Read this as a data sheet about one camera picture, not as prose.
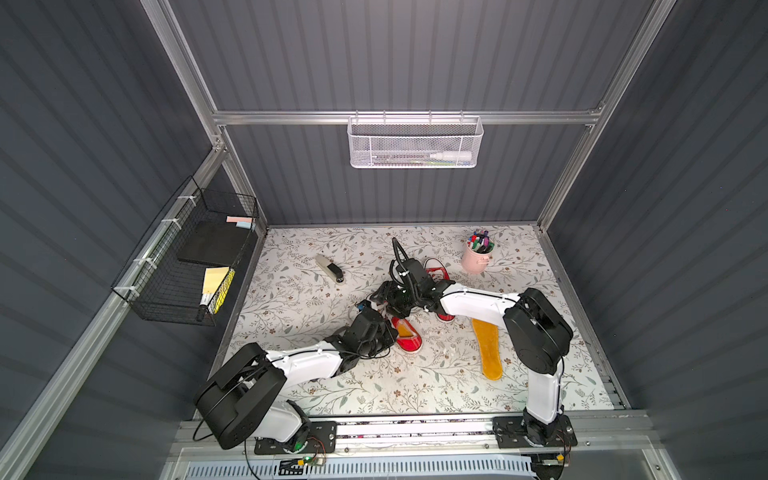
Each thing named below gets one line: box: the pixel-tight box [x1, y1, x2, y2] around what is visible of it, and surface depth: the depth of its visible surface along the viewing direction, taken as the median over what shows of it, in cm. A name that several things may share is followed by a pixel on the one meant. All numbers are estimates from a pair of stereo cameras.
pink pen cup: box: [462, 242, 495, 274], surface depth 101 cm
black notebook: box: [177, 221, 254, 268], surface depth 78 cm
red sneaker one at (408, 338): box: [391, 316, 423, 352], surface depth 87 cm
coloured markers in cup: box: [467, 230, 495, 254], surface depth 101 cm
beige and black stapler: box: [315, 253, 345, 285], surface depth 104 cm
